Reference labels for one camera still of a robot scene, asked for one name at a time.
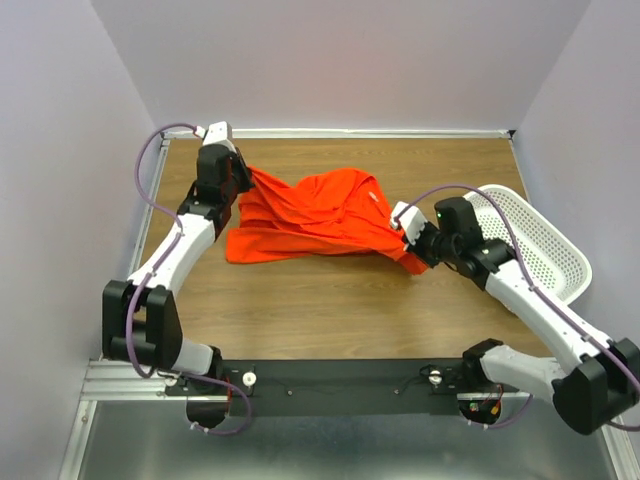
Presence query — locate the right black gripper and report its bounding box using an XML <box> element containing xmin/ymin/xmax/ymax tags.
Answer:
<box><xmin>401</xmin><ymin>216</ymin><xmax>458</xmax><ymax>268</ymax></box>

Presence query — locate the orange t shirt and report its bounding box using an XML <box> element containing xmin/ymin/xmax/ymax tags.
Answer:
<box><xmin>225</xmin><ymin>167</ymin><xmax>427</xmax><ymax>275</ymax></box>

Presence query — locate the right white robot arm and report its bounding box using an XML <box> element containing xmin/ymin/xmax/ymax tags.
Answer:
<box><xmin>390</xmin><ymin>184</ymin><xmax>639</xmax><ymax>435</ymax></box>

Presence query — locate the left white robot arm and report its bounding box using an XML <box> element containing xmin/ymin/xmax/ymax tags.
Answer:
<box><xmin>102</xmin><ymin>140</ymin><xmax>253</xmax><ymax>395</ymax></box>

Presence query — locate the back aluminium edge strip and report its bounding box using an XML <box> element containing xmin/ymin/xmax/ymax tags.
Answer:
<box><xmin>162</xmin><ymin>129</ymin><xmax>516</xmax><ymax>140</ymax></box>

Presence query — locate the white plastic basket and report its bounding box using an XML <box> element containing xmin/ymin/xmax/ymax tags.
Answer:
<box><xmin>464</xmin><ymin>184</ymin><xmax>592</xmax><ymax>305</ymax></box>

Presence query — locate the right white knob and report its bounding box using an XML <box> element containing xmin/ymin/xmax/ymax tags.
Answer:
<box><xmin>428</xmin><ymin>369</ymin><xmax>443</xmax><ymax>386</ymax></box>

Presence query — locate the white knob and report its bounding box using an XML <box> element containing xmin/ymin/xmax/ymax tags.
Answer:
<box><xmin>428</xmin><ymin>369</ymin><xmax>443</xmax><ymax>386</ymax></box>
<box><xmin>242</xmin><ymin>371</ymin><xmax>257</xmax><ymax>388</ymax></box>

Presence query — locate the left white knob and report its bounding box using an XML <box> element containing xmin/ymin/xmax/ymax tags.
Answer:
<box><xmin>242</xmin><ymin>371</ymin><xmax>257</xmax><ymax>388</ymax></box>

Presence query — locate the left aluminium side rail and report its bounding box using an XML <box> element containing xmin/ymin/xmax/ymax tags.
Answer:
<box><xmin>101</xmin><ymin>139</ymin><xmax>171</xmax><ymax>361</ymax></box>

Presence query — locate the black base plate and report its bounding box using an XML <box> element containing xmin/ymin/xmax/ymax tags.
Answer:
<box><xmin>177</xmin><ymin>359</ymin><xmax>504</xmax><ymax>424</ymax></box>

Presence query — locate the aluminium frame rail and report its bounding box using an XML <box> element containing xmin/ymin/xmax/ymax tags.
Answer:
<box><xmin>79</xmin><ymin>357</ymin><xmax>191</xmax><ymax>402</ymax></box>

